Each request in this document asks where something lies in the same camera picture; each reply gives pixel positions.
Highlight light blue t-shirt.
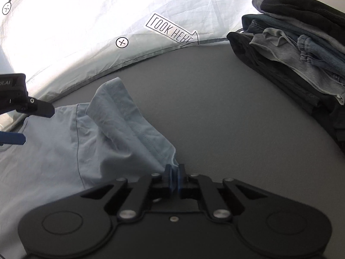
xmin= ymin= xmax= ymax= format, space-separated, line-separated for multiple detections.
xmin=0 ymin=77 xmax=179 ymax=257

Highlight dark blue jeans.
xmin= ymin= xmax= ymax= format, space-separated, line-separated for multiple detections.
xmin=241 ymin=14 xmax=345 ymax=83

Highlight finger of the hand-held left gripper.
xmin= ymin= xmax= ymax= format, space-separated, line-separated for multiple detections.
xmin=16 ymin=96 xmax=55 ymax=118
xmin=0 ymin=131 xmax=27 ymax=145

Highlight black knit garment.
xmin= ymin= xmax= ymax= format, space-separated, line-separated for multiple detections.
xmin=259 ymin=0 xmax=345 ymax=34

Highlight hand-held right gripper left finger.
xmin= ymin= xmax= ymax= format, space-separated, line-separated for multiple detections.
xmin=78 ymin=164 xmax=176 ymax=220

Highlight black folded pants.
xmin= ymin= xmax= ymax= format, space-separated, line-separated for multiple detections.
xmin=226 ymin=31 xmax=345 ymax=146

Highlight printed white sheet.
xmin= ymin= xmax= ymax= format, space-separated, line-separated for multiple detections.
xmin=0 ymin=0 xmax=281 ymax=131

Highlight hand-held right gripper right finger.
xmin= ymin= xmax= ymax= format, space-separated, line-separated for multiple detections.
xmin=176 ymin=164 xmax=270 ymax=220

